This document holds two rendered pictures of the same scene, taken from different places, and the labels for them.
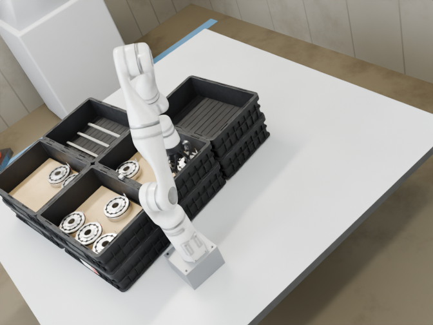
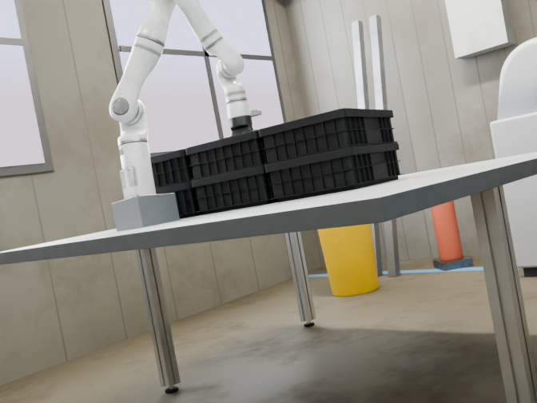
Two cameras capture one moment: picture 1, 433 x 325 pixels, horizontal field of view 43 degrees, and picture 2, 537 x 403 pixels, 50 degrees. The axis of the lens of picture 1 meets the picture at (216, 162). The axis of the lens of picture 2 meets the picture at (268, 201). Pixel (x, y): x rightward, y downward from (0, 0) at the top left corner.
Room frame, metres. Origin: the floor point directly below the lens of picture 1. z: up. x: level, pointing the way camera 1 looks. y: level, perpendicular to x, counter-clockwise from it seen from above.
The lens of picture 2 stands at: (0.89, -1.66, 0.74)
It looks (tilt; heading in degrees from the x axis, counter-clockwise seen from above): 1 degrees down; 67
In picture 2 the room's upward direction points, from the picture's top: 10 degrees counter-clockwise
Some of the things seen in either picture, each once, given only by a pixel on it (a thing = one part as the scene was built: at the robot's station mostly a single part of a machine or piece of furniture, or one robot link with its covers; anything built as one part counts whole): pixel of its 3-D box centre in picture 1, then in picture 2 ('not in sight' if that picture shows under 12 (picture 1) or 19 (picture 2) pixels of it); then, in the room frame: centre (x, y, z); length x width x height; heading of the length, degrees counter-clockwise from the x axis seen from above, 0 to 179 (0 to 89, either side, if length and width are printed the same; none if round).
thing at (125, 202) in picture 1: (116, 206); not in sight; (1.55, 0.41, 0.86); 0.10 x 0.10 x 0.01
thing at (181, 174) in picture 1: (151, 155); (252, 141); (1.68, 0.22, 0.92); 0.40 x 0.30 x 0.02; 34
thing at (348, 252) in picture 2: not in sight; (348, 246); (2.78, 1.62, 0.29); 0.36 x 0.36 x 0.58
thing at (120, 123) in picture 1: (96, 137); not in sight; (2.01, 0.44, 0.87); 0.40 x 0.30 x 0.11; 34
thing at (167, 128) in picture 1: (155, 116); (231, 79); (1.60, 0.13, 1.12); 0.09 x 0.07 x 0.15; 99
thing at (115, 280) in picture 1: (114, 235); (196, 198); (1.51, 0.47, 0.76); 0.40 x 0.30 x 0.12; 34
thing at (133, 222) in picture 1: (96, 208); (188, 157); (1.51, 0.47, 0.92); 0.40 x 0.30 x 0.02; 34
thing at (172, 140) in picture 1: (163, 134); (241, 108); (1.62, 0.14, 1.02); 0.11 x 0.09 x 0.06; 33
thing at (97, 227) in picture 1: (88, 233); not in sight; (1.47, 0.53, 0.86); 0.10 x 0.10 x 0.01
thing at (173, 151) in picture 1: (174, 149); (241, 129); (1.61, 0.13, 0.95); 0.08 x 0.08 x 0.09
